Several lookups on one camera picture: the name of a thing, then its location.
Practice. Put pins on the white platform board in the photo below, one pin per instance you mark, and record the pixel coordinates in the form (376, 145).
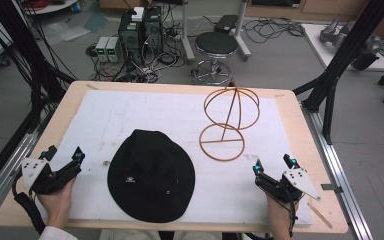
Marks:
(316, 43)

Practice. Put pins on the white box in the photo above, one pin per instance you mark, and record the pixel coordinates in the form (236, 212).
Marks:
(138, 14)

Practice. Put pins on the clear plastic sheet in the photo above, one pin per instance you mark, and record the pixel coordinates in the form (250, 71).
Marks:
(65, 33)

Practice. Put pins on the thin wooden stick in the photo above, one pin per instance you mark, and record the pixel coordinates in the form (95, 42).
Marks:
(320, 216)

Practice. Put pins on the grey tape strip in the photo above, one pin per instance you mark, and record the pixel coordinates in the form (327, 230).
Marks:
(330, 188)

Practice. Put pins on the black bucket hat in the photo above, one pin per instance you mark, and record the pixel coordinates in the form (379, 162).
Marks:
(150, 176)

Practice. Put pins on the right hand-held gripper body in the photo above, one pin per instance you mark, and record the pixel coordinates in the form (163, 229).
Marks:
(288, 188)

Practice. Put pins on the person's right hand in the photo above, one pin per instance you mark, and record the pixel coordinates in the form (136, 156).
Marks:
(280, 218)

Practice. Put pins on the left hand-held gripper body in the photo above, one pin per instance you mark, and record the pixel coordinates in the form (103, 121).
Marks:
(48, 180)

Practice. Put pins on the person's legs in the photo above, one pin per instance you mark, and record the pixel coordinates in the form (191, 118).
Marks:
(140, 235)

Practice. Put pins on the grey bench power supply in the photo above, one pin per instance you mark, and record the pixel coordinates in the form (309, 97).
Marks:
(114, 49)
(101, 49)

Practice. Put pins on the person's left hand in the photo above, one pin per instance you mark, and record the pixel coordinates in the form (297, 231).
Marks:
(58, 206)

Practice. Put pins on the black computer tower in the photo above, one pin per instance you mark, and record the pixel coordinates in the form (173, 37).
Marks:
(130, 38)
(153, 30)

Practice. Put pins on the flat black device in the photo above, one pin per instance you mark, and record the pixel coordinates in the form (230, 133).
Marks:
(226, 24)

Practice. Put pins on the round white table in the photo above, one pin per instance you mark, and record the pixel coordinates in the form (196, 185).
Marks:
(51, 6)

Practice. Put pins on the white foam mat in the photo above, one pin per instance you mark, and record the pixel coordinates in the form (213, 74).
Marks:
(166, 113)

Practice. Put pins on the aluminium rail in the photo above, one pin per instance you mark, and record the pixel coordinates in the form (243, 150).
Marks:
(338, 173)
(10, 160)

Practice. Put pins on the black round stool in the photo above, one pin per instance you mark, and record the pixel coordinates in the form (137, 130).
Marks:
(216, 43)

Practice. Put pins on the white stand leg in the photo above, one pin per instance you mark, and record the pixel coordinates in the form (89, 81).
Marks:
(187, 36)
(241, 33)

